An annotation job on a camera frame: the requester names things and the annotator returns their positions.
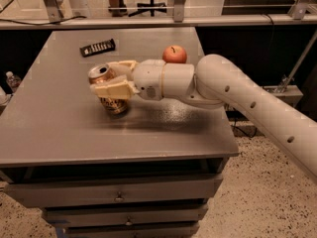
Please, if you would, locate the clear plastic water bottle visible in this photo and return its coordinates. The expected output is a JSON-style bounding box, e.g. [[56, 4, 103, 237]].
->
[[6, 71, 22, 93]]

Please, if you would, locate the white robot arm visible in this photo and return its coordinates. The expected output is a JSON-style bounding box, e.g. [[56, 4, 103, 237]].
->
[[88, 55, 317, 180]]

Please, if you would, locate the bottom grey drawer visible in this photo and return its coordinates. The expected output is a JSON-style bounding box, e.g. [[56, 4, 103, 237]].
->
[[66, 222, 199, 238]]

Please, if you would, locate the metal frame rail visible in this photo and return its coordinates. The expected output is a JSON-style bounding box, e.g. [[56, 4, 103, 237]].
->
[[0, 14, 317, 30]]

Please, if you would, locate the middle grey drawer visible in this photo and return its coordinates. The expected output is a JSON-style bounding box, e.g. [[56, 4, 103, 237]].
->
[[43, 203, 208, 227]]

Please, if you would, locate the black office chair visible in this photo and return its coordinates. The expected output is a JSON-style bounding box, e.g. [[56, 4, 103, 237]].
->
[[128, 0, 167, 17]]

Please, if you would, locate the black snack bar wrapper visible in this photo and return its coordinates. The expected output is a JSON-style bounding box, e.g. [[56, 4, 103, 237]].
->
[[79, 39, 116, 58]]

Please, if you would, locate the black cable on floor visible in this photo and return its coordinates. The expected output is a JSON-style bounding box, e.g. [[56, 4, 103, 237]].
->
[[227, 106, 262, 139]]

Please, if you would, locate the red apple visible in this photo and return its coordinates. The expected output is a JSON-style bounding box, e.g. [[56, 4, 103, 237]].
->
[[162, 45, 187, 63]]

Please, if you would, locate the top grey drawer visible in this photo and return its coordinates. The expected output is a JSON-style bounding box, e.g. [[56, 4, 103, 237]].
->
[[4, 174, 223, 207]]

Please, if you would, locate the grey drawer cabinet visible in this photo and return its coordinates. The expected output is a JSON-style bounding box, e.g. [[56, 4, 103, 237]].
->
[[0, 27, 240, 238]]

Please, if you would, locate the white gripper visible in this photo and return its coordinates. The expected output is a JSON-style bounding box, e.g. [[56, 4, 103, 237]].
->
[[90, 59, 165, 101]]

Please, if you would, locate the orange soda can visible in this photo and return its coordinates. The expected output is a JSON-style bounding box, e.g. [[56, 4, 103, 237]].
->
[[88, 63, 128, 115]]

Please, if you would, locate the grey drawer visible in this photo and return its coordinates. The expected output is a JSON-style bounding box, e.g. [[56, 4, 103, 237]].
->
[[43, 203, 208, 227], [66, 222, 199, 238], [4, 174, 223, 207]]

